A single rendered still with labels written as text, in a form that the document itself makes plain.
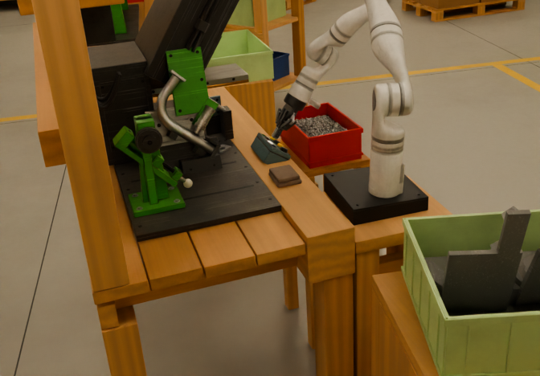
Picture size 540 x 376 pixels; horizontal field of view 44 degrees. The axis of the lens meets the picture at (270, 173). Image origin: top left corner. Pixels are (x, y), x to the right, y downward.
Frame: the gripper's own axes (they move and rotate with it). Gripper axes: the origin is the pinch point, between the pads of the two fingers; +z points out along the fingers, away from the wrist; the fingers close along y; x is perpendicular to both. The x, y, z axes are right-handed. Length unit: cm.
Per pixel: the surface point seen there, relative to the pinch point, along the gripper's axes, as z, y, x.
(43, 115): 14, 40, -78
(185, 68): -5.3, -3.7, -38.4
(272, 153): 4.4, 12.7, -4.1
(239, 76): -10.0, -13.7, -16.6
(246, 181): 14.4, 22.2, -12.1
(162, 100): 6.2, 2.0, -41.7
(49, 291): 131, -84, -21
